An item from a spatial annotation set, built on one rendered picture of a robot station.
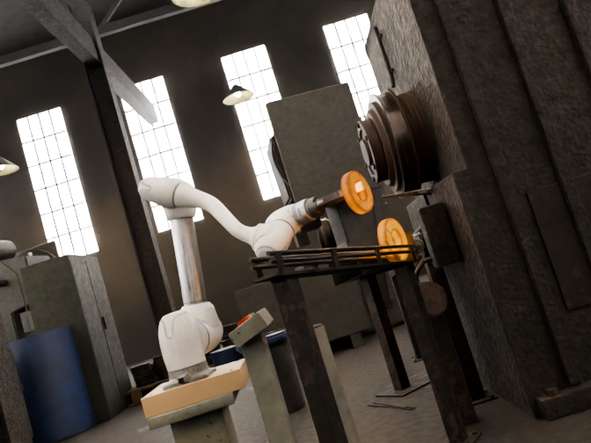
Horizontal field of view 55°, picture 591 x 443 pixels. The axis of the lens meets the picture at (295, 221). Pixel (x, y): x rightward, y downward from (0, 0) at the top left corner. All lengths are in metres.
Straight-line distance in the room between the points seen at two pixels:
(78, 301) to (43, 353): 0.53
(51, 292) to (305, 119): 2.74
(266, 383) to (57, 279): 3.91
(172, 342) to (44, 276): 3.36
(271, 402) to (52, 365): 3.63
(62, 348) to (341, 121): 3.12
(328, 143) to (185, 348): 3.27
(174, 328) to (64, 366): 3.05
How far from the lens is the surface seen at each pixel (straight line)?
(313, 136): 5.18
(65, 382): 5.25
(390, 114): 2.35
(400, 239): 2.01
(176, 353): 2.27
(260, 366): 1.74
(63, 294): 5.46
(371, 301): 2.90
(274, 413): 1.76
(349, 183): 1.98
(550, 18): 2.33
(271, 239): 2.02
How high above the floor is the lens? 0.67
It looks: 6 degrees up
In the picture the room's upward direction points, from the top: 17 degrees counter-clockwise
